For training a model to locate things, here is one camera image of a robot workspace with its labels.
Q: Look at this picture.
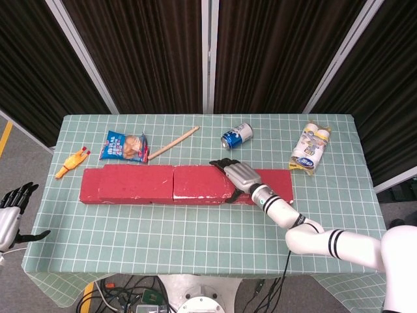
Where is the dark partition panel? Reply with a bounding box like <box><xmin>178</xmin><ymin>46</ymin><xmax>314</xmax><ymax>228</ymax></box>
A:
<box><xmin>61</xmin><ymin>0</ymin><xmax>203</xmax><ymax>115</ymax></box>
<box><xmin>0</xmin><ymin>0</ymin><xmax>110</xmax><ymax>148</ymax></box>
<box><xmin>312</xmin><ymin>0</ymin><xmax>417</xmax><ymax>187</ymax></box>
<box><xmin>214</xmin><ymin>0</ymin><xmax>375</xmax><ymax>115</ymax></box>

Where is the black floor cable bundle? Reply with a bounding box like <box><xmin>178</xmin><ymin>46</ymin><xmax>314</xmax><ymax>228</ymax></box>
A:
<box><xmin>76</xmin><ymin>275</ymin><xmax>170</xmax><ymax>313</ymax></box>
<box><xmin>250</xmin><ymin>276</ymin><xmax>287</xmax><ymax>313</ymax></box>

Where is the yellow rubber chicken toy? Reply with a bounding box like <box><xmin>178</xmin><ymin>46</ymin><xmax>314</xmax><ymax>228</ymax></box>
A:
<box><xmin>54</xmin><ymin>146</ymin><xmax>91</xmax><ymax>179</ymax></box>

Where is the blue snack bag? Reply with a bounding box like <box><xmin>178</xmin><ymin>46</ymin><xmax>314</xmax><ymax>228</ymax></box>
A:
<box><xmin>99</xmin><ymin>130</ymin><xmax>150</xmax><ymax>163</ymax></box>

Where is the white partition base rail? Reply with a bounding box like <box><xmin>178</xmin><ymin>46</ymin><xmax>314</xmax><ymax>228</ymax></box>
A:
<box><xmin>0</xmin><ymin>109</ymin><xmax>55</xmax><ymax>155</ymax></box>
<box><xmin>373</xmin><ymin>169</ymin><xmax>417</xmax><ymax>193</ymax></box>

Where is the blue white soda can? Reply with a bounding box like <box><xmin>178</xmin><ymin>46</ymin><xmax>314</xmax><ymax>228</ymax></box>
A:
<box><xmin>220</xmin><ymin>122</ymin><xmax>254</xmax><ymax>151</ymax></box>

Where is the red foam brick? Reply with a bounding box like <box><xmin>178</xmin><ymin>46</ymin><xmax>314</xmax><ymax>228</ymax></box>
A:
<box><xmin>98</xmin><ymin>164</ymin><xmax>175</xmax><ymax>201</ymax></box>
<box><xmin>79</xmin><ymin>168</ymin><xmax>152</xmax><ymax>205</ymax></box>
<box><xmin>224</xmin><ymin>169</ymin><xmax>294</xmax><ymax>206</ymax></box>
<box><xmin>172</xmin><ymin>164</ymin><xmax>239</xmax><ymax>201</ymax></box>
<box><xmin>149</xmin><ymin>197</ymin><xmax>227</xmax><ymax>206</ymax></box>

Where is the white partition post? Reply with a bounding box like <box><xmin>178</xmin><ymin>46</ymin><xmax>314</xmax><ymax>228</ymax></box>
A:
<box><xmin>45</xmin><ymin>0</ymin><xmax>120</xmax><ymax>115</ymax></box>
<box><xmin>302</xmin><ymin>0</ymin><xmax>388</xmax><ymax>115</ymax></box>
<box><xmin>201</xmin><ymin>0</ymin><xmax>220</xmax><ymax>115</ymax></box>

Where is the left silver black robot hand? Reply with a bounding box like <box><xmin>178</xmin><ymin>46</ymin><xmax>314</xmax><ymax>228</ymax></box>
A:
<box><xmin>0</xmin><ymin>181</ymin><xmax>51</xmax><ymax>252</ymax></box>

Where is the green checkered tablecloth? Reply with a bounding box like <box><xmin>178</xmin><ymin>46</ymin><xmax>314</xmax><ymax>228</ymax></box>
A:
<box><xmin>21</xmin><ymin>113</ymin><xmax>397</xmax><ymax>310</ymax></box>

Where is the wooden drumstick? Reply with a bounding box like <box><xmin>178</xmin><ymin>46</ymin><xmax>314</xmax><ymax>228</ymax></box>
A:
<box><xmin>148</xmin><ymin>126</ymin><xmax>200</xmax><ymax>160</ymax></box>

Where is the pack of white bottles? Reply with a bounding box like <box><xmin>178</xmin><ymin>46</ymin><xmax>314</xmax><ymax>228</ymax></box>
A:
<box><xmin>288</xmin><ymin>121</ymin><xmax>332</xmax><ymax>175</ymax></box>

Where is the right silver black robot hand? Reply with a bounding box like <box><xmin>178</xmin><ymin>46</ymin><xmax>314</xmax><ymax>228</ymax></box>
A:
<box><xmin>209</xmin><ymin>158</ymin><xmax>263</xmax><ymax>205</ymax></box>

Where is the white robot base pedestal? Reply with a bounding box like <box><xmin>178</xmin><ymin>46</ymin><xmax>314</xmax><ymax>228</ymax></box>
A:
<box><xmin>156</xmin><ymin>273</ymin><xmax>244</xmax><ymax>313</ymax></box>

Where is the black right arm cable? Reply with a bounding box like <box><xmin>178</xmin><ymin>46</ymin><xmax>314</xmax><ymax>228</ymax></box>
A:
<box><xmin>280</xmin><ymin>213</ymin><xmax>322</xmax><ymax>280</ymax></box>

